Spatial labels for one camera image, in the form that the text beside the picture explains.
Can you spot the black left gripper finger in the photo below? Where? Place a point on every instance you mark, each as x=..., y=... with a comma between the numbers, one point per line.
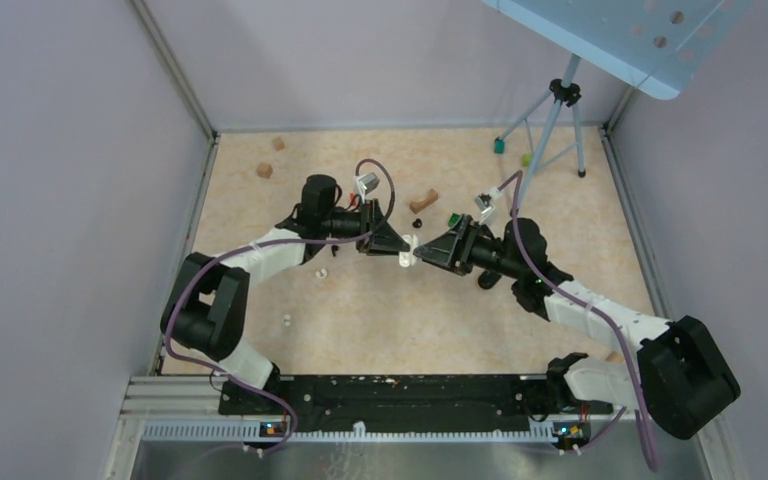
x=386, y=233
x=386, y=249

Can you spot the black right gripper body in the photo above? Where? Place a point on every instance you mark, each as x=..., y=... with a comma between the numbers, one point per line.
x=473, y=231

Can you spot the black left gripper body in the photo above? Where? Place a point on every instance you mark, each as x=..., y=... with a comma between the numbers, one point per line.
x=368, y=216

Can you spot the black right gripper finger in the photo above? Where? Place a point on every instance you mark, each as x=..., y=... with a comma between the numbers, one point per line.
x=444, y=245
x=442, y=260

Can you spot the white earbud charging case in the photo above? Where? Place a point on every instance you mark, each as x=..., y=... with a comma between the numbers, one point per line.
x=407, y=259

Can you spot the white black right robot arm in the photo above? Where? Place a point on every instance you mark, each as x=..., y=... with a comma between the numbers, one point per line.
x=673, y=371

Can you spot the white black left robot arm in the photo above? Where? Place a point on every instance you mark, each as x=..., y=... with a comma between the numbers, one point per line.
x=207, y=307

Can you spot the black earbud charging case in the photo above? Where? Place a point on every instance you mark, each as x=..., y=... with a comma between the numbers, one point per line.
x=488, y=279

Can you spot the green block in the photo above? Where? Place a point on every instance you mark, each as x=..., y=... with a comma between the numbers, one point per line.
x=453, y=219

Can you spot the brown wooden arch block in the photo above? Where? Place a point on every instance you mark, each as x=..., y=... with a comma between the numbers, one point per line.
x=417, y=206

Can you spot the teal cube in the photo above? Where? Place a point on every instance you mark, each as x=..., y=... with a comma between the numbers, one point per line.
x=499, y=146

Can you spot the grey tripod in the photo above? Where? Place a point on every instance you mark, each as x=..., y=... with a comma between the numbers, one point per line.
x=564, y=94

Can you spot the light blue perforated panel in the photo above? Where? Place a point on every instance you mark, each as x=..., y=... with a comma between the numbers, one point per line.
x=653, y=46

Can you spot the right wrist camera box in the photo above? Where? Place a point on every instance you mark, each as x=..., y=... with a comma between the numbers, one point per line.
x=486, y=205

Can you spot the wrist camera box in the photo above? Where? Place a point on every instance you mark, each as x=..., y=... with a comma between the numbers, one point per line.
x=365, y=183
x=486, y=205

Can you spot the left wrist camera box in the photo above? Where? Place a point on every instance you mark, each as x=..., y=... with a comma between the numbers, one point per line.
x=365, y=183

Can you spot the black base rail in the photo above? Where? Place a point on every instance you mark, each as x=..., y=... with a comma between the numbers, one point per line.
x=408, y=403

